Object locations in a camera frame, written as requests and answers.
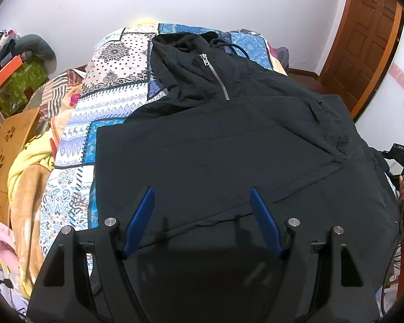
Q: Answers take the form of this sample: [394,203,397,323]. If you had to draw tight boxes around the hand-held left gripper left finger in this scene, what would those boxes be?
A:
[26,187,155,323]

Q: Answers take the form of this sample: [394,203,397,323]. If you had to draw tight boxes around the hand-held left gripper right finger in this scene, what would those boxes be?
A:
[250,187,381,323]

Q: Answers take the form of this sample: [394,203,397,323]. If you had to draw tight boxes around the black zip hoodie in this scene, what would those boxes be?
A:
[89,31,404,323]

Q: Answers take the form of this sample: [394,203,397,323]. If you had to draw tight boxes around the yellow fleece cartoon blanket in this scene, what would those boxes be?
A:
[7,71,88,300]

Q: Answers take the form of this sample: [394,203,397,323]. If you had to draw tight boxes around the blue patchwork patterned bedsheet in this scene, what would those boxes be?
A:
[40,22,290,259]

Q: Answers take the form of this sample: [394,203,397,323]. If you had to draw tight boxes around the brown wooden door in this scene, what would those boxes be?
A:
[318,0,404,122]

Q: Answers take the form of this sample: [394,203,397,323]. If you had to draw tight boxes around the pink plush cloth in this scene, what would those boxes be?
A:
[0,217,21,276]

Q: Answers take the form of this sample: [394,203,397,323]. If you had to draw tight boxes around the orange striped patchwork quilt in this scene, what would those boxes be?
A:
[23,69,88,118]

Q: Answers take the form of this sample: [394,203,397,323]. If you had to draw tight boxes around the green patterned box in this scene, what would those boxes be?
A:
[0,59,49,118]

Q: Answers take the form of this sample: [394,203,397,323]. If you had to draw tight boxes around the orange flat box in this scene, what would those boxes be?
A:
[0,55,23,88]

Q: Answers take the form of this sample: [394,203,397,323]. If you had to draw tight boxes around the yellow foam tube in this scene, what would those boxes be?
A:
[131,18,160,27]

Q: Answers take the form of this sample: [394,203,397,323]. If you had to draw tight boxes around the grey neck pillow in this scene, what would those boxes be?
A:
[15,34,58,66]

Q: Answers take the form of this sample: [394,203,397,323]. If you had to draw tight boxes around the pile of assorted clutter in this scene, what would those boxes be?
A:
[0,30,19,91]

